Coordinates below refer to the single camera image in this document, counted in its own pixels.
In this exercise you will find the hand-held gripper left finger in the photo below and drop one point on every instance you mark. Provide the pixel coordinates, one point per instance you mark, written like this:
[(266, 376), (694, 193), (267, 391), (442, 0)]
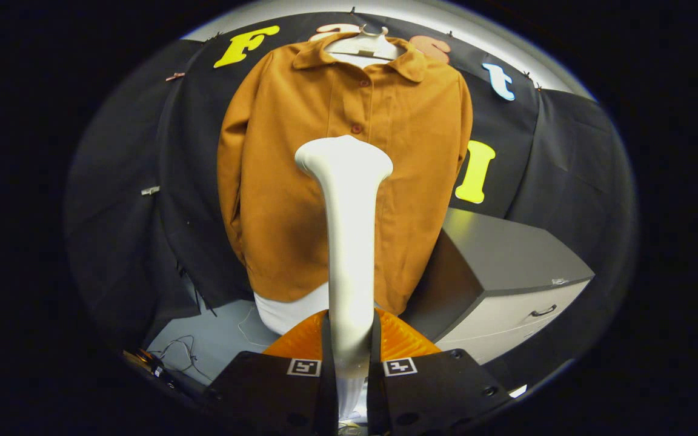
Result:
[(328, 393)]

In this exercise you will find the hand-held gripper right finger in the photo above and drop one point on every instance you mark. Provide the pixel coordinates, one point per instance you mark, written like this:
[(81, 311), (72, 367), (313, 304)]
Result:
[(376, 399)]

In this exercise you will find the white mannequin torso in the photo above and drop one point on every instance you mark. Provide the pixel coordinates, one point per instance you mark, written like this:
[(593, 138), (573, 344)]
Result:
[(288, 315)]

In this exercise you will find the grey cabinet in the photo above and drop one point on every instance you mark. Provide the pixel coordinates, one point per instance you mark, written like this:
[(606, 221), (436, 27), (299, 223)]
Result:
[(494, 248)]

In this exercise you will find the dark floor device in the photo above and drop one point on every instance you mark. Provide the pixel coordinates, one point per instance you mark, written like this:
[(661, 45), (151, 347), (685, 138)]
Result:
[(154, 366)]

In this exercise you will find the black backdrop cloth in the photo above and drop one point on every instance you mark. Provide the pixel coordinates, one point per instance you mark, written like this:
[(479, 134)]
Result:
[(567, 169)]

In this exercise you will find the orange-brown button shirt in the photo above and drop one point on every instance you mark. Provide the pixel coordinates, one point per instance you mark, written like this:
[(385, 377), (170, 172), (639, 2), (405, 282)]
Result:
[(276, 181)]

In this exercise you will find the pink clip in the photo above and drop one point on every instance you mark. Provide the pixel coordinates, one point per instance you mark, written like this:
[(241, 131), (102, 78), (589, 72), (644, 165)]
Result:
[(176, 76)]

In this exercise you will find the white clip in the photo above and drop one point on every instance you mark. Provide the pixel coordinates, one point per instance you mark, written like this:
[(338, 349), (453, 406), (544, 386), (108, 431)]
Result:
[(150, 190)]

